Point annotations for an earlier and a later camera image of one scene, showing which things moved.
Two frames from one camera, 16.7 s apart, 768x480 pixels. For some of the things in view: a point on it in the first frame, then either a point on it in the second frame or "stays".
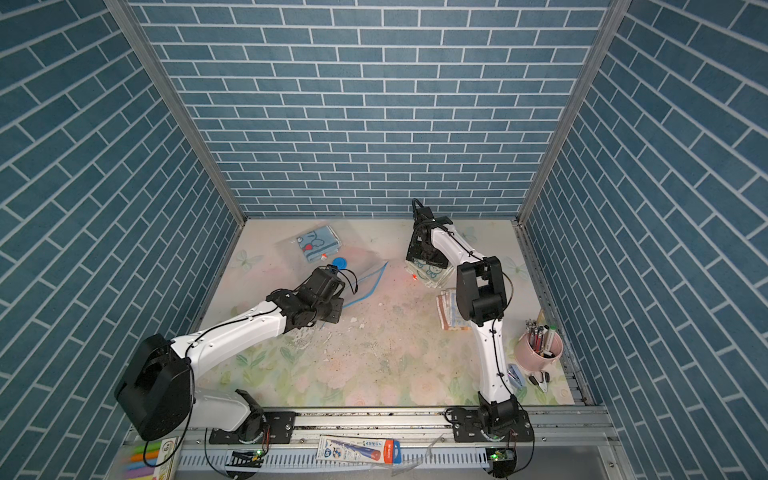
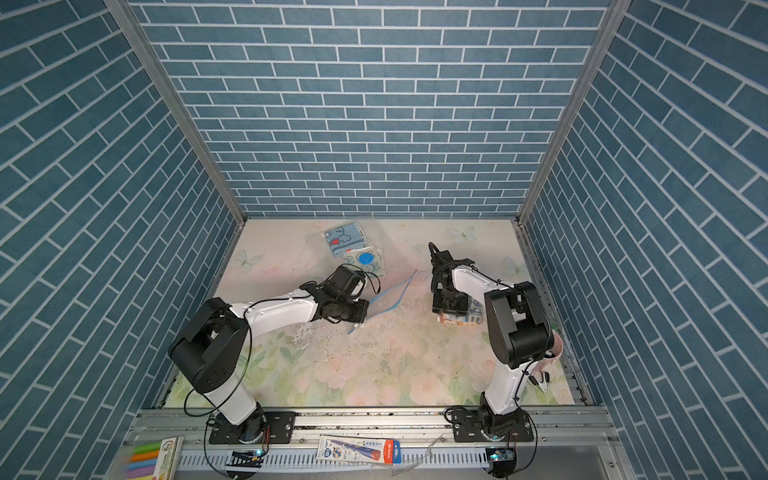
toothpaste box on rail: x=358 y=449 stays
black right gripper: x=415 y=250 -> x=437 y=305
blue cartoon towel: x=319 y=244 -> x=344 y=238
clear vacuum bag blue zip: x=300 y=252 -> x=386 y=291
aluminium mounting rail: x=558 y=426 stays
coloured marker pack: x=155 y=460 stays
